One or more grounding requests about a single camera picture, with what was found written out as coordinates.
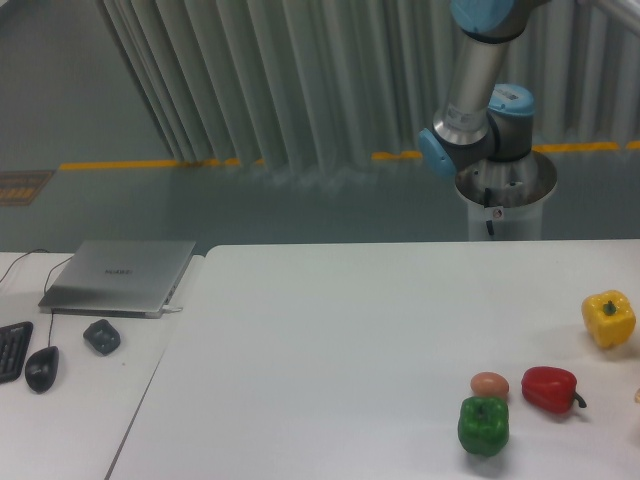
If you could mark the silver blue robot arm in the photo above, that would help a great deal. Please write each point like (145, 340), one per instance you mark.
(484, 121)

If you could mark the white pleated curtain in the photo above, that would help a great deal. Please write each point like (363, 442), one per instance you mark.
(325, 84)

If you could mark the silver laptop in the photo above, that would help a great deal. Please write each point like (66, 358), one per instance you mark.
(120, 278)

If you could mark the brown egg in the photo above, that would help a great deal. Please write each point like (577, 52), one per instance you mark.
(489, 384)

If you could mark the small black device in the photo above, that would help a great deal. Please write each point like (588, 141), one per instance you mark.
(102, 337)

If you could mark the green bell pepper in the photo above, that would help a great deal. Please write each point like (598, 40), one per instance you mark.
(483, 425)

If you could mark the red bell pepper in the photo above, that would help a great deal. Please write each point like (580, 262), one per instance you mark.
(551, 389)

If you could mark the yellow bell pepper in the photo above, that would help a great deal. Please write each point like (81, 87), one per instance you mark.
(609, 318)

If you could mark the black computer mouse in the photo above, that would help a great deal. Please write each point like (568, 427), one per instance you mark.
(41, 369)

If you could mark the black keyboard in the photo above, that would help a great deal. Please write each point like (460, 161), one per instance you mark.
(14, 343)

